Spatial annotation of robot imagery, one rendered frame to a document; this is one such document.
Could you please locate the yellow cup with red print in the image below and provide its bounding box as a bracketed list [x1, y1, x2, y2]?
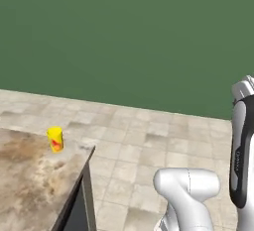
[46, 126, 65, 154]

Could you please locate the dark counter cabinet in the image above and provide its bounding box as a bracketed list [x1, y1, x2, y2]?
[50, 146, 98, 231]

